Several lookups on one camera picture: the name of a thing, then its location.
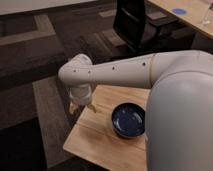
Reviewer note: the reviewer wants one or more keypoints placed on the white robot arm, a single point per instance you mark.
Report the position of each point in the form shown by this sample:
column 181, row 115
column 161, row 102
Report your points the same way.
column 179, row 111

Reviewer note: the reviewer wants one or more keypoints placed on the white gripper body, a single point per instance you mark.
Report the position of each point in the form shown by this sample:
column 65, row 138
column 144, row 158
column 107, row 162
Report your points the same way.
column 81, row 95

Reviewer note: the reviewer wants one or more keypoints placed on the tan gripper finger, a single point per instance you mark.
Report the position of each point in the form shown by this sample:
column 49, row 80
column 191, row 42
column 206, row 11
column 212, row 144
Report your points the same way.
column 72, row 108
column 92, row 107

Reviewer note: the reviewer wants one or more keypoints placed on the blue round disc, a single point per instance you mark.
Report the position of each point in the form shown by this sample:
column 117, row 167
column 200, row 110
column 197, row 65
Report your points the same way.
column 179, row 11

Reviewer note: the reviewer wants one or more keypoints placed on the black office chair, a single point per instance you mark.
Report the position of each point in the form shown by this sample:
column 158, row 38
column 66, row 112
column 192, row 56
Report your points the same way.
column 134, row 27

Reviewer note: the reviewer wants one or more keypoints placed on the clear glass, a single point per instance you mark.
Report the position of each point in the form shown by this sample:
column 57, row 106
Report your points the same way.
column 208, row 15

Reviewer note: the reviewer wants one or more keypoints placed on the dark blue ceramic bowl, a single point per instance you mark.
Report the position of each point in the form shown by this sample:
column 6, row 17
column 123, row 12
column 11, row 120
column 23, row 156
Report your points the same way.
column 128, row 120

